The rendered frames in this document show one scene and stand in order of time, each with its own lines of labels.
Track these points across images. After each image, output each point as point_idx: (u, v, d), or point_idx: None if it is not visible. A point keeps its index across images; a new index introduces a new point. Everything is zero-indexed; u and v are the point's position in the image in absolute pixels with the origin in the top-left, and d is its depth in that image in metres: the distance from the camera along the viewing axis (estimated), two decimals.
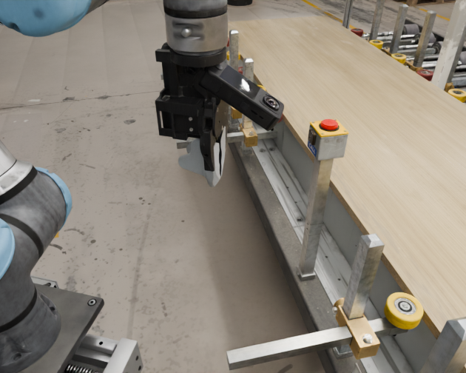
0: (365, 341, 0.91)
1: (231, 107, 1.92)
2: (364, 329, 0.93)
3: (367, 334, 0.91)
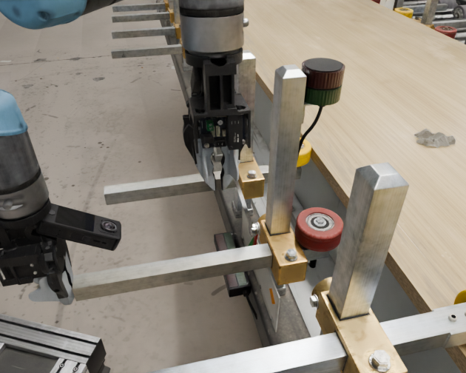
0: (248, 177, 0.87)
1: (174, 27, 1.89)
2: (251, 169, 0.90)
3: (251, 170, 0.88)
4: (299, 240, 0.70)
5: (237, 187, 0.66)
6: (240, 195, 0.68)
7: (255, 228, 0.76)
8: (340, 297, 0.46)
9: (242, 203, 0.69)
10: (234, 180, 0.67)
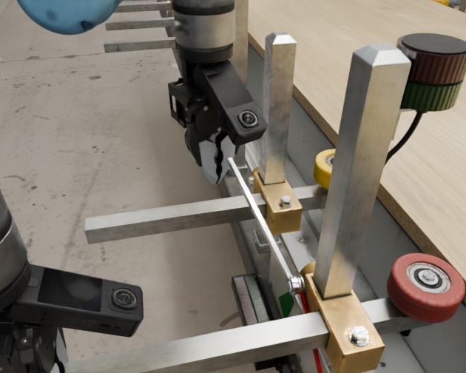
0: (281, 206, 0.65)
1: None
2: (283, 194, 0.67)
3: (284, 196, 0.65)
4: (396, 304, 0.48)
5: (246, 194, 0.57)
6: (254, 207, 0.57)
7: (294, 275, 0.54)
8: None
9: (259, 220, 0.56)
10: (243, 195, 0.58)
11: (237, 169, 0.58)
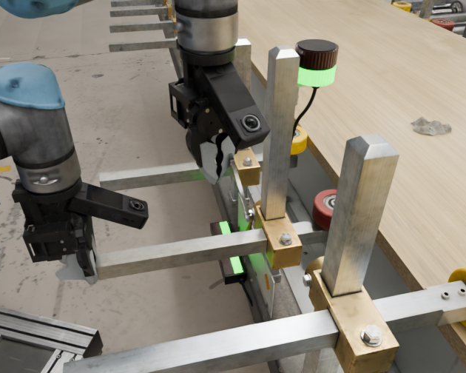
0: (244, 164, 0.87)
1: (172, 21, 1.89)
2: (247, 157, 0.90)
3: (246, 158, 0.88)
4: (316, 221, 0.71)
5: (237, 181, 0.65)
6: (239, 188, 0.67)
7: (251, 214, 0.76)
8: (332, 273, 0.46)
9: (240, 195, 0.68)
10: (234, 175, 0.65)
11: (236, 168, 0.61)
